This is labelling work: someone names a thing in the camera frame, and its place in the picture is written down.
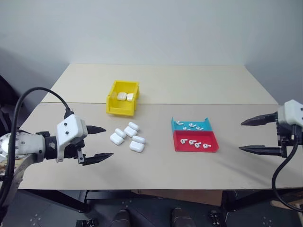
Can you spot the yellow plastic bin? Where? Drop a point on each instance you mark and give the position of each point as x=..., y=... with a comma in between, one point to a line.
x=119, y=108

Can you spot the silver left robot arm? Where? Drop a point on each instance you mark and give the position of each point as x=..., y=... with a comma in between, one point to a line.
x=26, y=144

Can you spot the red plastic tray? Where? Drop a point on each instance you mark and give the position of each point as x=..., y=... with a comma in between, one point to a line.
x=189, y=149

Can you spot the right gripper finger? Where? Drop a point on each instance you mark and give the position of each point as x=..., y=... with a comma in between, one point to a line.
x=260, y=119
x=262, y=150

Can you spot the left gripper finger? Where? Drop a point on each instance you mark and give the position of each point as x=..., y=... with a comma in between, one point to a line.
x=97, y=158
x=94, y=129

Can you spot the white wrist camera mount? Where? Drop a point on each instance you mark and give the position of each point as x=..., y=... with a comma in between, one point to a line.
x=68, y=127
x=290, y=111

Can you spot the white earbud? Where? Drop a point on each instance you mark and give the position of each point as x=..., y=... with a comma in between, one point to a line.
x=191, y=142
x=197, y=145
x=206, y=145
x=186, y=128
x=178, y=123
x=183, y=141
x=200, y=128
x=192, y=124

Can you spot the teal plastic tray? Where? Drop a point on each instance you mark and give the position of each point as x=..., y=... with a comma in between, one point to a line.
x=206, y=126

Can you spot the small black device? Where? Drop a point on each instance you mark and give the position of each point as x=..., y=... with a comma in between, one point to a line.
x=214, y=217

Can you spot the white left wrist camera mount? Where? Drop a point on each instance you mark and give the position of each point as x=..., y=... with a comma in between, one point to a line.
x=68, y=127

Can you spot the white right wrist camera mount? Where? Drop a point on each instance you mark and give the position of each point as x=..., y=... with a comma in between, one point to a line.
x=290, y=111

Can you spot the black table frame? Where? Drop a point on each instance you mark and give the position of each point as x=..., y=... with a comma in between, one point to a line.
x=106, y=194

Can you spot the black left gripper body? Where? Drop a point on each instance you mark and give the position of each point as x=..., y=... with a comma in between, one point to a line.
x=71, y=151

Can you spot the dark rounded shape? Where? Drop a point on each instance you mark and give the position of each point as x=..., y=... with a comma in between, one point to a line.
x=181, y=217
x=123, y=218

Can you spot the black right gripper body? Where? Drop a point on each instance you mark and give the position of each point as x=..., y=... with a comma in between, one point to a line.
x=284, y=134

